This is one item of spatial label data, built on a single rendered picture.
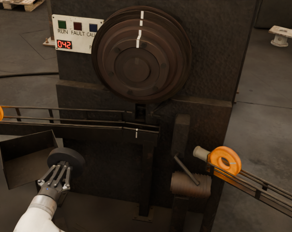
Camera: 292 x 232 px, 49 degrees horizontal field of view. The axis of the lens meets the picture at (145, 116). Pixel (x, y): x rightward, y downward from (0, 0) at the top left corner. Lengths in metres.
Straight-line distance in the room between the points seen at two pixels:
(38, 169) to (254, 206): 1.49
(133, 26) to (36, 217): 0.85
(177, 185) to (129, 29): 0.84
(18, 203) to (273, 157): 2.01
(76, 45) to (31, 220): 0.92
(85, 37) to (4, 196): 1.30
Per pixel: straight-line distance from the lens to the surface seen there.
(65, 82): 1.84
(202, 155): 1.66
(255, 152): 2.89
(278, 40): 5.17
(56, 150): 1.33
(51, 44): 4.52
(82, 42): 1.70
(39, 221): 1.15
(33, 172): 1.70
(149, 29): 1.41
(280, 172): 2.78
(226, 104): 1.73
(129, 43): 1.39
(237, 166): 1.57
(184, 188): 1.74
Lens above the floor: 1.77
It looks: 35 degrees down
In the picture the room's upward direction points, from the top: 4 degrees clockwise
